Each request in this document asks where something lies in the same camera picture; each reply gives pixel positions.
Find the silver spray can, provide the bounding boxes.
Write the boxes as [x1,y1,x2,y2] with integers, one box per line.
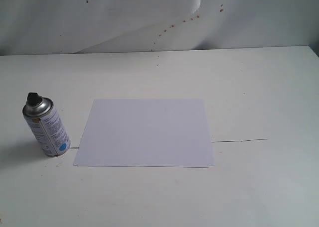
[22,92,71,157]

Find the white backdrop paper sheet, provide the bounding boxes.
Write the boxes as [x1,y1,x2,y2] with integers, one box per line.
[0,0,319,55]

